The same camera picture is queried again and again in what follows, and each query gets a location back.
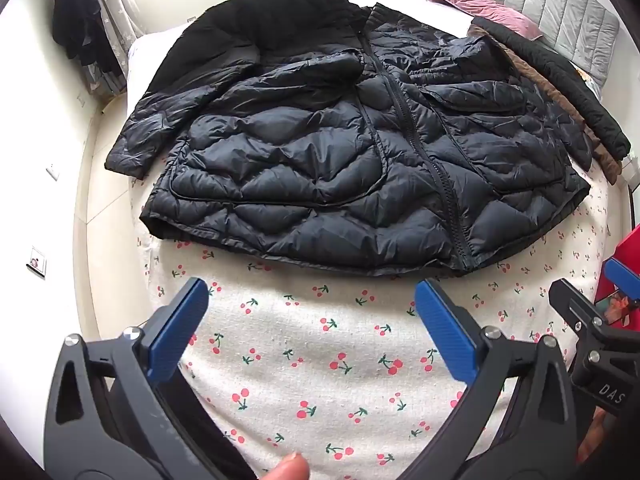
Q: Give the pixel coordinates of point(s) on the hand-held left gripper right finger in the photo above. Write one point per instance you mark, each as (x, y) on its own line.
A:
(445, 330)

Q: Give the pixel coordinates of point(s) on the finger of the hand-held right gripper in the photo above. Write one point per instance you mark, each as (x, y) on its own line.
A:
(625, 280)
(575, 302)

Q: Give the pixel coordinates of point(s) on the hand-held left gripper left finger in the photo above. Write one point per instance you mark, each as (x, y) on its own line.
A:
(180, 330)

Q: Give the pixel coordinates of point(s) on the black quilted puffer jacket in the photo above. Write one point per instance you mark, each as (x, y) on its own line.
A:
(300, 160)

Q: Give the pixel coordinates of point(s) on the dark hanging clothes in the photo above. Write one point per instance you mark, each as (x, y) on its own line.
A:
(80, 20)

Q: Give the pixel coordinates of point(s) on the red plastic stool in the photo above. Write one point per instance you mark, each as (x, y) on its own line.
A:
(622, 245)

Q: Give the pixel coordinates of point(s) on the cherry print bed sheet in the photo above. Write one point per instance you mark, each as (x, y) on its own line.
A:
(310, 360)

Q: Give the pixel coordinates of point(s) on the brown folded garment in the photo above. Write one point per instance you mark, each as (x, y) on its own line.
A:
(565, 110)

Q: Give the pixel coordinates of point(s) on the grey padded headboard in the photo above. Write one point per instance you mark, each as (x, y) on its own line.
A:
(560, 5)

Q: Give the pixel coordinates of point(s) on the pink velvet pillow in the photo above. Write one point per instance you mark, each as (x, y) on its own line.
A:
(480, 0)

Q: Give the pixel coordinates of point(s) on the white star print curtain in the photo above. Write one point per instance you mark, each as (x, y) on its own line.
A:
(117, 5)

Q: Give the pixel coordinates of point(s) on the white wall switch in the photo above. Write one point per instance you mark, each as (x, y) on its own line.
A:
(37, 262)

